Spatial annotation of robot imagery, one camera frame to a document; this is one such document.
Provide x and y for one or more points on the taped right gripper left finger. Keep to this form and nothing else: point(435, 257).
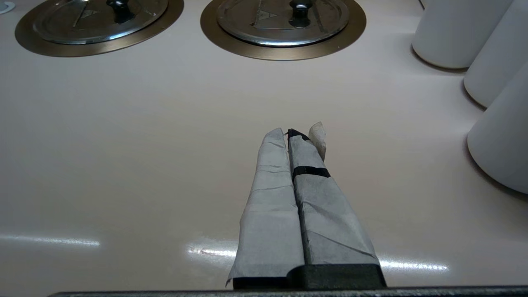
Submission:
point(272, 214)

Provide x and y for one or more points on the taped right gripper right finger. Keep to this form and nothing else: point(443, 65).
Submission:
point(330, 231)

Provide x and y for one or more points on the hinged steel lid black knob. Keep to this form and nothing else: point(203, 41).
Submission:
point(247, 24)
point(62, 24)

